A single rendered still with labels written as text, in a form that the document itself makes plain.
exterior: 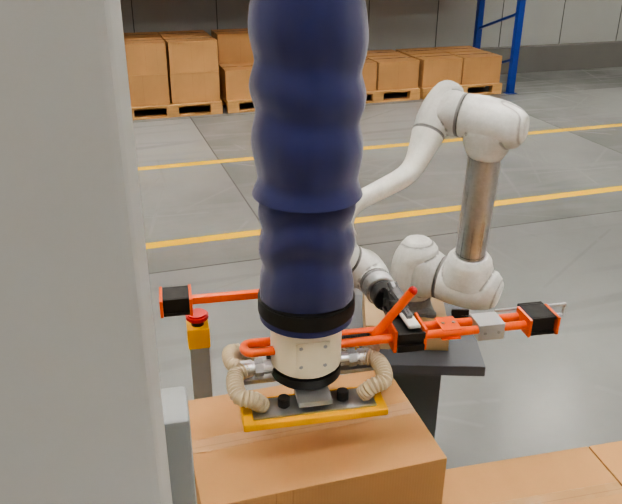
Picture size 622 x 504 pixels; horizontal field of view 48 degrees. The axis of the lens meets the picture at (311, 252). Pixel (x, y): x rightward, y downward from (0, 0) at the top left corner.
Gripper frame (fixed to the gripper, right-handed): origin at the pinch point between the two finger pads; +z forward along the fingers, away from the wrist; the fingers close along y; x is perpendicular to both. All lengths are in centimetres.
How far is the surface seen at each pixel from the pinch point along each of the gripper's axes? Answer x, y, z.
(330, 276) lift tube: 23.2, -22.3, 8.9
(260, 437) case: 37.8, 26.8, -0.8
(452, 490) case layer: -23, 67, -10
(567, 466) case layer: -64, 67, -11
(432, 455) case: -2.0, 26.6, 15.6
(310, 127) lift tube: 28, -56, 10
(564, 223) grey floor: -257, 122, -305
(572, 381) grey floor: -144, 122, -117
